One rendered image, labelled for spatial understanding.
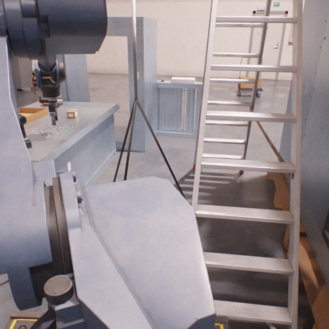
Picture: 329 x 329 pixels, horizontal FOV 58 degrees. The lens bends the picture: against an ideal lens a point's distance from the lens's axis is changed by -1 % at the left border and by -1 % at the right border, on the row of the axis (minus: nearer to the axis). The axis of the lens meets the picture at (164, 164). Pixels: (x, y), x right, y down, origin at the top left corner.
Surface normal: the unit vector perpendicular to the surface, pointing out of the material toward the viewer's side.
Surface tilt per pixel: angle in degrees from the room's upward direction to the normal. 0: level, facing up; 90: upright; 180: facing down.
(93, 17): 108
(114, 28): 90
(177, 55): 90
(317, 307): 0
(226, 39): 90
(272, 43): 90
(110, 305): 24
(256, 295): 0
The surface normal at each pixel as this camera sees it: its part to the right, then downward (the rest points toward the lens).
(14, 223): 0.22, -0.50
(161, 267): 0.11, -0.78
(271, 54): -0.20, 0.39
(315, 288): 0.01, -0.91
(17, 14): 0.35, 0.14
